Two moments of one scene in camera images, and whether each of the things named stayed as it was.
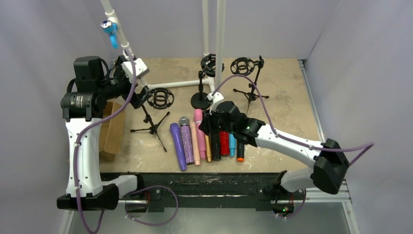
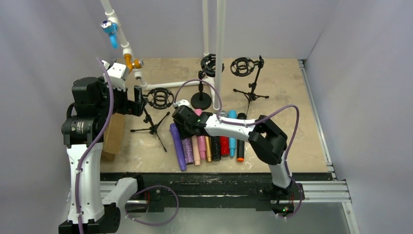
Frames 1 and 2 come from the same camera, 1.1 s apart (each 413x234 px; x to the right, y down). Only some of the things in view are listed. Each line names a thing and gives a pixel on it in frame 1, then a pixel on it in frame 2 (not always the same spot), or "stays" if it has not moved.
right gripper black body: x=210 y=121 -> x=180 y=117
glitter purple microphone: x=187 y=140 stays
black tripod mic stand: x=160 y=98 stays
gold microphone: x=208 y=148 stays
